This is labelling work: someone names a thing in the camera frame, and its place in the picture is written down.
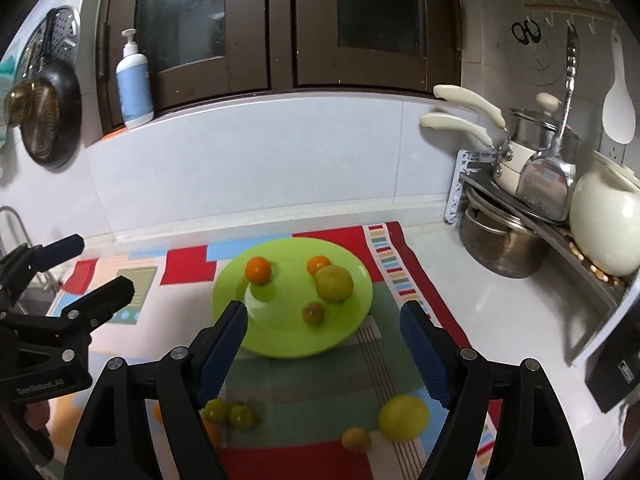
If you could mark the white blue pump bottle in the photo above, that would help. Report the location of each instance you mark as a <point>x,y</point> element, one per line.
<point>134,90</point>

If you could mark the black appliance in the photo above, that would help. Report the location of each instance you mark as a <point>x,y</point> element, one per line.
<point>617,365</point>

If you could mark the yellow lemon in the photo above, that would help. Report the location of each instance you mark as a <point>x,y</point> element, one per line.
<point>404,417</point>

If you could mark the partly hidden orange fruit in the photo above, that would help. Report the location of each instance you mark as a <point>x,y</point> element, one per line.
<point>211,434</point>

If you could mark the green plastic plate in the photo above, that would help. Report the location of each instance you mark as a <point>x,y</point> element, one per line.
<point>280,320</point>

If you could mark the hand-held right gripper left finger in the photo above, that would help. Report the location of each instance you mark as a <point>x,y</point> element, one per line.
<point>220,355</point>

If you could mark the white plastic trivet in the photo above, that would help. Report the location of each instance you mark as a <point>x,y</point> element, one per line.
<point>457,195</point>

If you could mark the large yellow-green citrus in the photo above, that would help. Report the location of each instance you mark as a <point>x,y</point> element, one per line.
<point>334,283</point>

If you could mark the large steel pot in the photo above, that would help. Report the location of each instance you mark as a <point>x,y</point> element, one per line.
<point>500,245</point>

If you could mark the steel pot with knobbed lid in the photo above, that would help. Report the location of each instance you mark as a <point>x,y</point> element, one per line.
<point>530,127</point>

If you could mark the brass mesh strainer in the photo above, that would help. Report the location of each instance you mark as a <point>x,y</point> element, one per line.
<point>25,102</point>

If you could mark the metal sink rack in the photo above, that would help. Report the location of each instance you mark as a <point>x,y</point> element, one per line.
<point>12,220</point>

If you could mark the colourful patchwork cloth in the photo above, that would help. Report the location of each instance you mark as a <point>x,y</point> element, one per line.
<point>320,390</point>

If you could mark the wall hook rail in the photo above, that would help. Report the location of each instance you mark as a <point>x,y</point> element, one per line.
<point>575,10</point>

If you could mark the black scissors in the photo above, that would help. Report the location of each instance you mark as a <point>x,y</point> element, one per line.
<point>526,31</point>

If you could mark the small green fruit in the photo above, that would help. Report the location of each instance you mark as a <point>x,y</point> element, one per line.
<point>243,416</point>
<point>218,410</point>

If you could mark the perforated steel steamer plate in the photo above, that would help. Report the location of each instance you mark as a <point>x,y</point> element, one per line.
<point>62,30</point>

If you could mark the dark corner dish rack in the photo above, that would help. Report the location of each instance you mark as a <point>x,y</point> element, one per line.
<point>565,255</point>

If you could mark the small brownish-green fruit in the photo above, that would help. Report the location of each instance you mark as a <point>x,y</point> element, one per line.
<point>313,313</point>

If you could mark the small orange tangerine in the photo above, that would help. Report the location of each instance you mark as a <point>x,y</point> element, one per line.
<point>318,263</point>
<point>258,270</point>

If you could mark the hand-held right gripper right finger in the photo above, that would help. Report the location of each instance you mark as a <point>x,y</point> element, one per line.
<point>425,355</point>

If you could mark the white rice paddle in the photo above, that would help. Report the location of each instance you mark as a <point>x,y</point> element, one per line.
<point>619,110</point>

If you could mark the small yellow-orange fruit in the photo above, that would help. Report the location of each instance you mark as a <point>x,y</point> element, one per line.
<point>356,440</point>

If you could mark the dark brown window sash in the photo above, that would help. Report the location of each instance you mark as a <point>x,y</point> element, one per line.
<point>180,15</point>
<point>380,10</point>

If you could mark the white ceramic pot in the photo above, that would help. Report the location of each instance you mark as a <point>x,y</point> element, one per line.
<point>600,220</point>

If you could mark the black frying pan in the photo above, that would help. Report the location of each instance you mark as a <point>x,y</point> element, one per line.
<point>60,125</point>

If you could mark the steel turner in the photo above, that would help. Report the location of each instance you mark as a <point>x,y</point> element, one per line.
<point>545,180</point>

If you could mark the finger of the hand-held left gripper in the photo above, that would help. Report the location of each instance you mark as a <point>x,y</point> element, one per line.
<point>62,251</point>
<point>107,300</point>

